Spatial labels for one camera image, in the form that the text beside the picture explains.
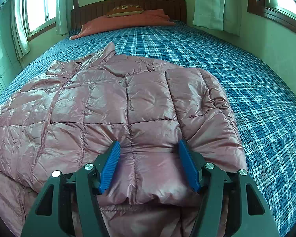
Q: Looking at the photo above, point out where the left green curtain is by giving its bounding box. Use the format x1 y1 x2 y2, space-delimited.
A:
55 0 70 35

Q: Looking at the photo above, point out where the pink quilted puffer jacket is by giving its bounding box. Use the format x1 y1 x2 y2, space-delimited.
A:
0 43 247 236

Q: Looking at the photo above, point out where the brown patterned pillow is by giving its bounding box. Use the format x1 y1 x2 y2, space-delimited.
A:
106 4 144 18

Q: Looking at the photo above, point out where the blue plaid bed sheet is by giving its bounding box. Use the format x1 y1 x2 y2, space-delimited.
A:
0 22 296 236

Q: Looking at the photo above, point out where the dark wooden headboard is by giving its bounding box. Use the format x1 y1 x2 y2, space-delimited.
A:
70 0 187 29

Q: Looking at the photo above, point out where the orange folded blanket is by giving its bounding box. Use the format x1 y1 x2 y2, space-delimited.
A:
69 9 176 40

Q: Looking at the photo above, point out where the white wardrobe with circles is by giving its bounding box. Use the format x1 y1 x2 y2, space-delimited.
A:
0 14 23 97

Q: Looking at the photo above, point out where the green curtain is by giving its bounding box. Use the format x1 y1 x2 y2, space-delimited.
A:
55 0 70 35
193 0 242 36

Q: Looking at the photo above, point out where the left window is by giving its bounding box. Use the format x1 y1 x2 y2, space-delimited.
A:
10 0 56 43

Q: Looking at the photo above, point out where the right green curtain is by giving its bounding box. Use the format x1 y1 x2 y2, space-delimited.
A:
193 0 242 36

